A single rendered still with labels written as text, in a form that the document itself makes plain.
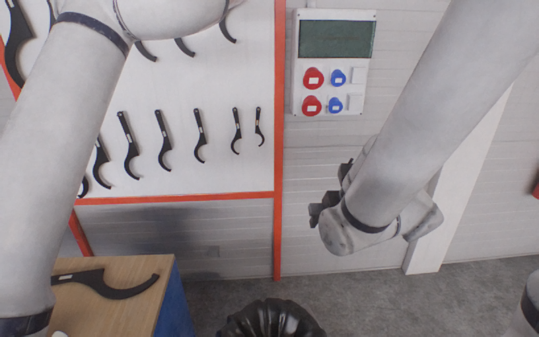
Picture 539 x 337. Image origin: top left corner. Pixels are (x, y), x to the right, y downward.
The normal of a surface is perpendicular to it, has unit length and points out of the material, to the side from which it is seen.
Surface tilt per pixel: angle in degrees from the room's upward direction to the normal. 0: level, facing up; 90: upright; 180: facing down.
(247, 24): 90
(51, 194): 79
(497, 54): 106
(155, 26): 131
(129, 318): 0
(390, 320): 0
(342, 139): 90
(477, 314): 0
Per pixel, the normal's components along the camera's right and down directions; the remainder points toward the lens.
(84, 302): 0.00, -0.88
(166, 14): 0.25, 0.71
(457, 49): -0.81, 0.36
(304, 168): 0.07, 0.48
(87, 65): 0.73, -0.04
